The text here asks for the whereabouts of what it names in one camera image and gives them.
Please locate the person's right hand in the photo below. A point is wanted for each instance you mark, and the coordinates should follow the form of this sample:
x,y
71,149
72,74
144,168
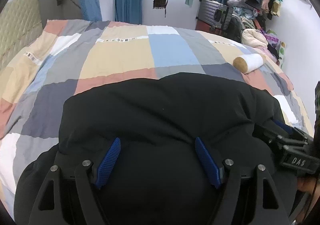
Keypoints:
x,y
308,185

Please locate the cream plush bundle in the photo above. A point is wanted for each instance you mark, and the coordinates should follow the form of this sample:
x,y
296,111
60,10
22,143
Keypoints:
x,y
253,38

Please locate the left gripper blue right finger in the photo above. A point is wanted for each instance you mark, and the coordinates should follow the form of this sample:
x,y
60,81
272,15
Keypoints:
x,y
249,195

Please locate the patchwork pastel quilt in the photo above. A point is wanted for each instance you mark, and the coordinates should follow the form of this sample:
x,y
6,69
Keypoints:
x,y
72,56

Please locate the white roll pillow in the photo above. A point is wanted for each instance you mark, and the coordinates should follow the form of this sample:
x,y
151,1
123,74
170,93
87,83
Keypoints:
x,y
248,62

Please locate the silver ribbed suitcase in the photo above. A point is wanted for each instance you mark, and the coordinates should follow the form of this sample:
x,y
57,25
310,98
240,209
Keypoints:
x,y
215,14

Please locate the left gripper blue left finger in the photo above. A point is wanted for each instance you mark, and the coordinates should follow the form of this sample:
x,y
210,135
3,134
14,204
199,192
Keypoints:
x,y
47,206

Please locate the large black coat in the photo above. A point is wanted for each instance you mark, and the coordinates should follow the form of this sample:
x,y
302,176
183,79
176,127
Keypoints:
x,y
158,177

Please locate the blue folded board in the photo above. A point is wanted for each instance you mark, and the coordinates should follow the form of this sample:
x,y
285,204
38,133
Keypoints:
x,y
90,10

